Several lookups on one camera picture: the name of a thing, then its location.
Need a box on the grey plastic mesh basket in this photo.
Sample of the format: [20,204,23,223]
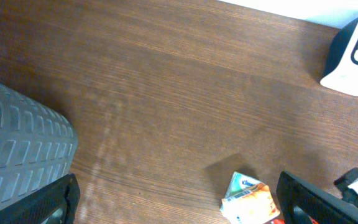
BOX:
[0,84,78,210]

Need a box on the green tissue pack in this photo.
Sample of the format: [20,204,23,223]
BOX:
[224,172,260,198]

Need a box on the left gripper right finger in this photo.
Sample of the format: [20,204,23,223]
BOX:
[277,171,358,224]

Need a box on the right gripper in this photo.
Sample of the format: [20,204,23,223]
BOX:
[334,167,358,208]

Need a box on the orange small tissue pack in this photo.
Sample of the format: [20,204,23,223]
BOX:
[221,183,280,224]

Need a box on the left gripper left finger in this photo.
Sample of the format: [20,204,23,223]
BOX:
[0,174,80,224]

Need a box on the red snack bag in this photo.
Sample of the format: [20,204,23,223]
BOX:
[270,219,319,224]

